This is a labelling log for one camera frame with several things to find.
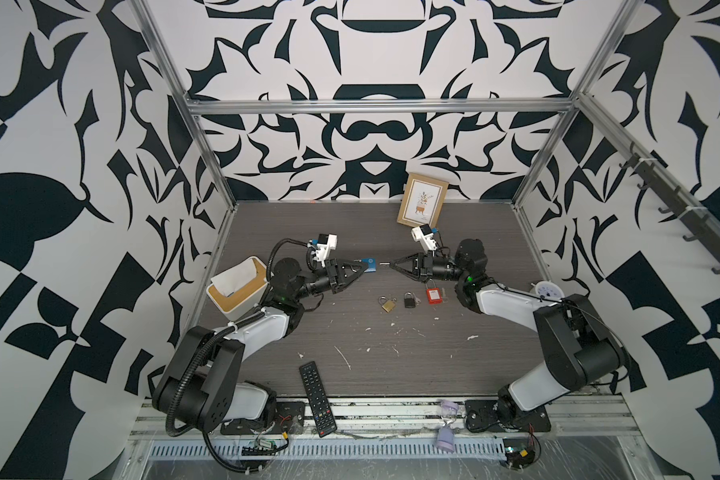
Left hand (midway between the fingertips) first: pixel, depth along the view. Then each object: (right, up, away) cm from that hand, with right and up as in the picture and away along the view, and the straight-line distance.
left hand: (370, 263), depth 72 cm
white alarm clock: (+56, -10, +22) cm, 62 cm away
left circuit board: (-26, -44, +1) cm, 51 cm away
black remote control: (-13, -34, +4) cm, 37 cm away
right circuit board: (+35, -44, -1) cm, 56 cm away
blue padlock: (0, 0, +3) cm, 3 cm away
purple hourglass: (+18, -40, 0) cm, 44 cm away
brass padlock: (+6, -15, +22) cm, 27 cm away
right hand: (+6, -2, +3) cm, 7 cm away
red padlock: (+20, -12, +22) cm, 32 cm away
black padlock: (+13, -14, +22) cm, 29 cm away
